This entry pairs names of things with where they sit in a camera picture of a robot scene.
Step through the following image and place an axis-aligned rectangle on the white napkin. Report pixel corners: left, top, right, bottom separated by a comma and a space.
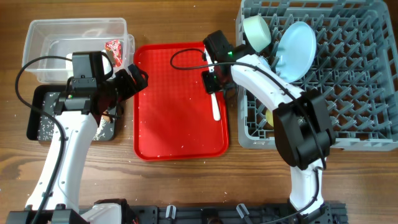
65, 55, 113, 77

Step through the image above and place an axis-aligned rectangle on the red snack wrapper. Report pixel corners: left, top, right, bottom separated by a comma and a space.
104, 40, 123, 67

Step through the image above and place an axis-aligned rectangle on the orange carrot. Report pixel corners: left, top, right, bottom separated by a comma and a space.
100, 116, 113, 124

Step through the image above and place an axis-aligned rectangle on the green bowl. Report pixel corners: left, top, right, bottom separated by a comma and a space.
243, 15, 271, 52

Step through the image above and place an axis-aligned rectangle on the yellow plastic cup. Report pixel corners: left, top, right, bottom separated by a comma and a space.
265, 110, 274, 127

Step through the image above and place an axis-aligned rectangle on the light blue plate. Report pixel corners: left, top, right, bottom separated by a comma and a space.
275, 22, 317, 83

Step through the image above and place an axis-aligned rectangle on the white plastic spoon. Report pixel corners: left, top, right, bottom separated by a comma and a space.
211, 93, 221, 121

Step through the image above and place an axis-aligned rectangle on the light blue bowl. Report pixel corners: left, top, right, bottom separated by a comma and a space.
259, 56, 271, 70

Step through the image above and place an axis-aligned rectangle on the white rice pile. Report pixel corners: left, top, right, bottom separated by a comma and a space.
34, 91, 116, 141

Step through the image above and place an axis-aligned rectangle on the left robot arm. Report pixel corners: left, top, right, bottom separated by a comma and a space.
6, 51, 149, 223

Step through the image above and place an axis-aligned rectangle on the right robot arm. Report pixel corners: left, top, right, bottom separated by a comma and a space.
202, 30, 336, 222

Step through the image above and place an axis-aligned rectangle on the grey dishwasher rack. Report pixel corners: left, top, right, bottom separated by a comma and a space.
236, 0, 397, 151

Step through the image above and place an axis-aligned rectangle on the red serving tray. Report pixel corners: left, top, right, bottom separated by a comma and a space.
133, 42, 229, 161

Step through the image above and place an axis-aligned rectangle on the clear plastic bin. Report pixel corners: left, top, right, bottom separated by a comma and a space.
22, 17, 135, 72

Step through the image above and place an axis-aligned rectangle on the black plastic tray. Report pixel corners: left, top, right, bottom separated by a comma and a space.
26, 85, 116, 141

